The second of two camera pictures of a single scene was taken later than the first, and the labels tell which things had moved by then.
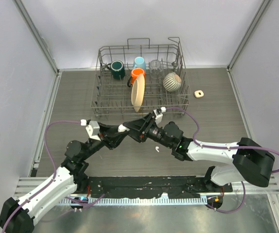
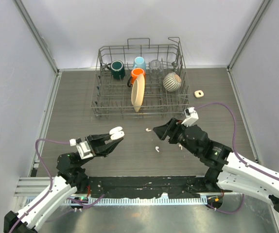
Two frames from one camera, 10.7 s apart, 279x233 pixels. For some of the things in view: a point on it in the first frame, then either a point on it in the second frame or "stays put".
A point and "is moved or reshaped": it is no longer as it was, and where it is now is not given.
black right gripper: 140,128 to 162,131
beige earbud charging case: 199,93 stays put
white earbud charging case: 122,128 is moved or reshaped
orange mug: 134,74 stays put
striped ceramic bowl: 172,81 stays put
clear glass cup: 156,69 stays put
